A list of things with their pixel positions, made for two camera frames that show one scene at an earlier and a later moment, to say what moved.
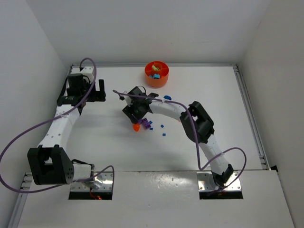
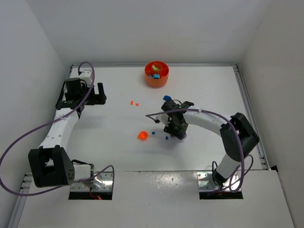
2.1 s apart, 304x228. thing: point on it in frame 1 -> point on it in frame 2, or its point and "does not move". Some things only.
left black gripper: x=95 y=95 does not move
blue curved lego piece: x=167 y=97 does not move
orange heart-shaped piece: x=136 y=127 -> x=143 y=135
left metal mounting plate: x=102 y=182 does not move
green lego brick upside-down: x=155 y=68 does not move
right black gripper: x=130 y=113 -> x=175 y=130
